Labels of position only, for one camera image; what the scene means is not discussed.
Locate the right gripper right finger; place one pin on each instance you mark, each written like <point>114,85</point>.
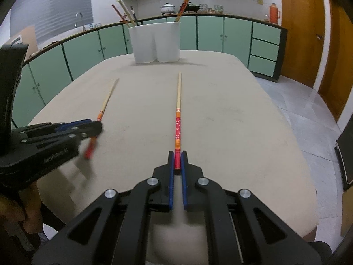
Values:
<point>241,229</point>

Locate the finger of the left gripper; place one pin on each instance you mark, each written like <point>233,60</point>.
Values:
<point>45,134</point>
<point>66,126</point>

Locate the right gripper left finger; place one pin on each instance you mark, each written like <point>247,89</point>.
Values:
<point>114,228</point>

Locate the curved orange patterned chopstick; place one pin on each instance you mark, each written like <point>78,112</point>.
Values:
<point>92,144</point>

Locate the orange red patterned chopstick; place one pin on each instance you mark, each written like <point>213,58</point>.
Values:
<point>177,161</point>

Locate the red striped bamboo chopstick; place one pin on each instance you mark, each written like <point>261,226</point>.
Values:
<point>120,16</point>

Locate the black chopstick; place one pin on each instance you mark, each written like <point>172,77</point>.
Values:
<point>134,15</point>

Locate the left hand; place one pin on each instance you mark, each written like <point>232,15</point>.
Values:
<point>25,208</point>

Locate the chrome faucet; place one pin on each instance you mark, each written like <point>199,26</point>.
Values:
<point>79,15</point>

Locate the cardboard box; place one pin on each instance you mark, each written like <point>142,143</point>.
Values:
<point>347,211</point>

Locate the white double utensil holder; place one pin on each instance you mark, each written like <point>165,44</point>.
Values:
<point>156,42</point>

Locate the black oven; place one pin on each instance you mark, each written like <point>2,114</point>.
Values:
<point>344,153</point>

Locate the white lidded pot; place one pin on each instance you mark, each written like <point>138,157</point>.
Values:
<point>167,9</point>

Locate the right wooden door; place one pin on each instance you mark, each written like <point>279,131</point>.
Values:
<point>336,85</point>

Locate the wooden door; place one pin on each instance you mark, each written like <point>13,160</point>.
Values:
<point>336,85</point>
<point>305,22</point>

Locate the black wok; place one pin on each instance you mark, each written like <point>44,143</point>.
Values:
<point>191,8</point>

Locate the green base cabinets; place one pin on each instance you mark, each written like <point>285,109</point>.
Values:
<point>260,46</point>

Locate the orange thermos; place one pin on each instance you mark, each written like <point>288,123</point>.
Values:
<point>274,14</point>

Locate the left wooden door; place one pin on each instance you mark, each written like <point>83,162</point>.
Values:
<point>305,22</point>

